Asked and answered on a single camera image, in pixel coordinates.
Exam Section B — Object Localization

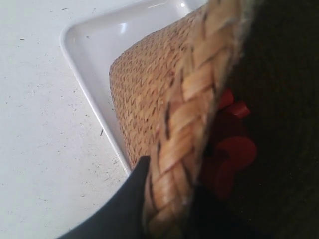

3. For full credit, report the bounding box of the brown woven wicker basket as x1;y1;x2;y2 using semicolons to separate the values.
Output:
109;0;319;239

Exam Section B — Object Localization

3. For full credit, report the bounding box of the white rectangular plastic tray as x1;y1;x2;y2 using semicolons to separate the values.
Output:
60;0;206;175

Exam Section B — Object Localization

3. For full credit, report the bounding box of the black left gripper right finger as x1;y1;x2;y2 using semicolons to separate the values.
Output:
183;184;259;239

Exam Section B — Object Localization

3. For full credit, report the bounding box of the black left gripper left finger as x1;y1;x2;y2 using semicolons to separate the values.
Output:
60;156;150;239

